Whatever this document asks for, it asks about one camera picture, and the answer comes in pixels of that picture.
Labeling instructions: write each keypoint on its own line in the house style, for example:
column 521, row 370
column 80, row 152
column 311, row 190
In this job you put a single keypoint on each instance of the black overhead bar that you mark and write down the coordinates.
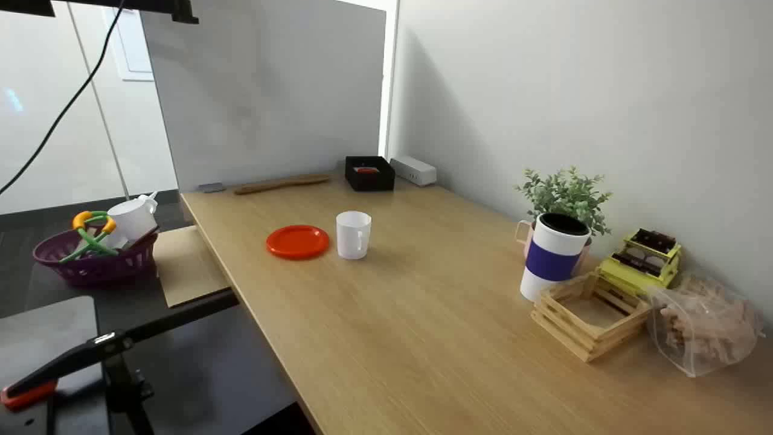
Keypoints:
column 160, row 7

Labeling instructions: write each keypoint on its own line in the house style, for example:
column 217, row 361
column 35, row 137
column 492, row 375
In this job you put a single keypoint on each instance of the white rectangular device box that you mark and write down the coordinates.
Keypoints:
column 414, row 169

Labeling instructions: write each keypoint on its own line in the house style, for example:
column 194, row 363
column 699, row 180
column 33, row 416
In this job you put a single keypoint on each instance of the purple plastic basket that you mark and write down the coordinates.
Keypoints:
column 99, row 268

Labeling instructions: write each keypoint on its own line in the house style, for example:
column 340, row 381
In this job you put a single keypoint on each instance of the brown cardboard sheet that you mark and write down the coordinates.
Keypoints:
column 187, row 264

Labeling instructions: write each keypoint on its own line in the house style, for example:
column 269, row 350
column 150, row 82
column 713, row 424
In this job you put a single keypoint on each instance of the white plastic mug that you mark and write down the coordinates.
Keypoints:
column 353, row 235

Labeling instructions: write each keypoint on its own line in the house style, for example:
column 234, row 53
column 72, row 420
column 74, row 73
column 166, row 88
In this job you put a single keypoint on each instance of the white divider panel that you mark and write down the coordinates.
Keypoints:
column 266, row 88

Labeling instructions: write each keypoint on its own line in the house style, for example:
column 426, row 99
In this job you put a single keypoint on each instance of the clear bag of wooden pieces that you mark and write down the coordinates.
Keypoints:
column 705, row 327

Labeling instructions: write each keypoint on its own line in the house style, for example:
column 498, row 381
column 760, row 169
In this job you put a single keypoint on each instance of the white cup in basket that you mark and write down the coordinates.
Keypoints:
column 131, row 217

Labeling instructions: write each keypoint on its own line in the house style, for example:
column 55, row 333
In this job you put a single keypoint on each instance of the small green potted plant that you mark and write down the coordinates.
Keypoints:
column 570, row 195

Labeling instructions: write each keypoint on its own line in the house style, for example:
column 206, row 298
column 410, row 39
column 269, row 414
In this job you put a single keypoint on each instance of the black tray with red card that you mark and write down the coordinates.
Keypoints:
column 370, row 171

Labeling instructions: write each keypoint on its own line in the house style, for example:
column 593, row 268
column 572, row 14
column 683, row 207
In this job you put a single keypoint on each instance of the yellow-green slat crate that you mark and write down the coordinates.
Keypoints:
column 644, row 268

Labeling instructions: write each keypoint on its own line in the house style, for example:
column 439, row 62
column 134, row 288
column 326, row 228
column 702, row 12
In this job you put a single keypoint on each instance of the light wooden slat crate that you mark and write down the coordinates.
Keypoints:
column 591, row 333

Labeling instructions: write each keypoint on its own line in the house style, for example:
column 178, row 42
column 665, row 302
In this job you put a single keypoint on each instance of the long wooden stick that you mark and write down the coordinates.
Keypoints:
column 282, row 184

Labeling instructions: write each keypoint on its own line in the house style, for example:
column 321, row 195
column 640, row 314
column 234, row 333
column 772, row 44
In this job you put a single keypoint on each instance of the white cup with purple band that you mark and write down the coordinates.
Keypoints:
column 554, row 257

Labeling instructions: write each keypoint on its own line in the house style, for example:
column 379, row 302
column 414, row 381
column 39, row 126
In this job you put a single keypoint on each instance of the orange round side plate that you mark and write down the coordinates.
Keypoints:
column 299, row 242

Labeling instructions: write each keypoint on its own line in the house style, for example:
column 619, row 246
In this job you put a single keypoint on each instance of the small grey flat object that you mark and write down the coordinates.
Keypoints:
column 212, row 187

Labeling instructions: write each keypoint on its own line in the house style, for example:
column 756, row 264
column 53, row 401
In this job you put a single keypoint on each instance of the grey seat pad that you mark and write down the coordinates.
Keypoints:
column 39, row 339

